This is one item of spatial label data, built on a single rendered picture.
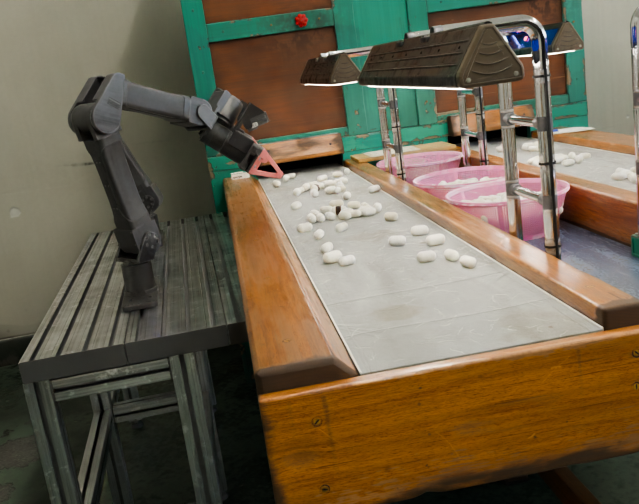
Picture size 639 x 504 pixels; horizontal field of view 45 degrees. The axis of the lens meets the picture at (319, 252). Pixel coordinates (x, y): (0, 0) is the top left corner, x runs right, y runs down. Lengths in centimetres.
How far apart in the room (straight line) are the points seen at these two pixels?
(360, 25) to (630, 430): 194
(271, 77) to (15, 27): 125
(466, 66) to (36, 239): 280
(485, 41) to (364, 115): 177
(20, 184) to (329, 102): 146
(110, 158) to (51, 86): 189
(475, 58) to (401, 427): 43
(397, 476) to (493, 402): 14
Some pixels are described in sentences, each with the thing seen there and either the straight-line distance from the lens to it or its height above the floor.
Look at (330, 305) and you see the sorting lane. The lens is 116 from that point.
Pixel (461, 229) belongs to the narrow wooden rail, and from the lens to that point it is 146.
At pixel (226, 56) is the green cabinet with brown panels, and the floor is 116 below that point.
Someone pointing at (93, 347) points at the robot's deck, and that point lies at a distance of 141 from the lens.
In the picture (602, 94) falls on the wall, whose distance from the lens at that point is 396.
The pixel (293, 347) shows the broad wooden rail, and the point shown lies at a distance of 94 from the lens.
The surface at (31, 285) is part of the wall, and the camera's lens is 359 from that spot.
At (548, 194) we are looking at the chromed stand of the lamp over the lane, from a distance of 123.
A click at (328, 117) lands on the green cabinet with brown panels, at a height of 91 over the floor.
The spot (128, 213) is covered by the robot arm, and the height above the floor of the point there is 85.
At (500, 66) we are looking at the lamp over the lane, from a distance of 95.
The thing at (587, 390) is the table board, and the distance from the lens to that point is 98.
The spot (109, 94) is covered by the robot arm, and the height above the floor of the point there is 109.
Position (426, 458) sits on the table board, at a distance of 94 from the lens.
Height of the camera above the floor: 109
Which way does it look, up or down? 13 degrees down
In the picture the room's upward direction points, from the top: 8 degrees counter-clockwise
